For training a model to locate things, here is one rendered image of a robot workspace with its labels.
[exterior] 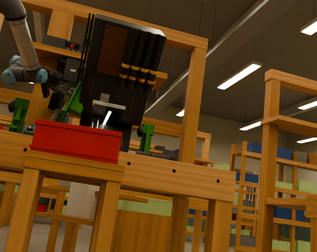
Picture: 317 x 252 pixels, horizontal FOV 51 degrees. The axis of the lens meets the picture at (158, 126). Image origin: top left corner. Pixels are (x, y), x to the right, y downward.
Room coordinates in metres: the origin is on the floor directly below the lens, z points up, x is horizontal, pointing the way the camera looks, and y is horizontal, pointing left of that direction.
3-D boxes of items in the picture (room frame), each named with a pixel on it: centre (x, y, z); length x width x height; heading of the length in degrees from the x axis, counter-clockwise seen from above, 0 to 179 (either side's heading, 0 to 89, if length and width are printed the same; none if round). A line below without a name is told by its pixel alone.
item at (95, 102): (1.73, 0.29, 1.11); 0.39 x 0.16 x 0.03; 13
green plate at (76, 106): (1.74, 0.45, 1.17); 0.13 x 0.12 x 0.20; 103
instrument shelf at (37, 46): (2.07, 0.45, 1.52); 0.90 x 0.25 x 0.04; 103
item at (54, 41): (1.96, 0.73, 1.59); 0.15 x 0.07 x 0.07; 103
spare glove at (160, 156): (1.63, -0.01, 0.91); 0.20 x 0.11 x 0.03; 92
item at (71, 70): (1.99, 0.55, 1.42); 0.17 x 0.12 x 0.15; 103
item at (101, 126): (1.97, 0.32, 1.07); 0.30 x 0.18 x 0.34; 103
